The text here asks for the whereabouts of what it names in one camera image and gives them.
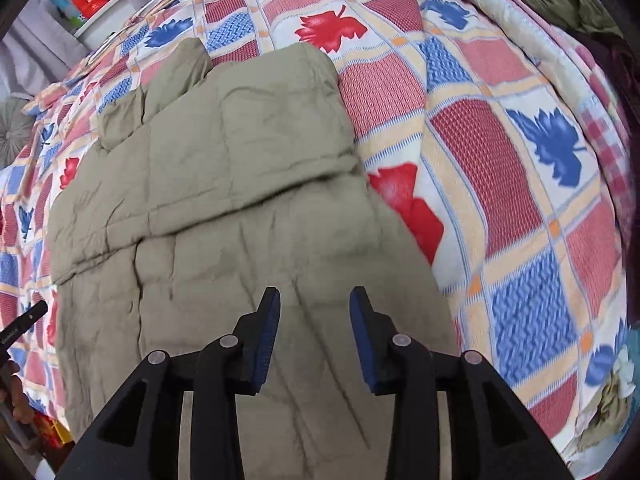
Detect khaki puffer jacket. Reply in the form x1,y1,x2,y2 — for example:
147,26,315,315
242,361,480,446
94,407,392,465
47,38,457,479

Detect person's left hand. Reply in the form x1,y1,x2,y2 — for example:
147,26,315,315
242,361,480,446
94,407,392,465
1,361,35,425

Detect grey round pleated cushion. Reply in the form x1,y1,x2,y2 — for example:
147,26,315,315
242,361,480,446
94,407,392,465
0,96,35,170

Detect patchwork leaf pattern quilt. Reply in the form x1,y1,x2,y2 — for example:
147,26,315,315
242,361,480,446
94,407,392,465
1,0,628,453

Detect pink plaid folded blanket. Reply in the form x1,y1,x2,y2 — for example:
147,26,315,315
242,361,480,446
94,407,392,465
465,0,637,244

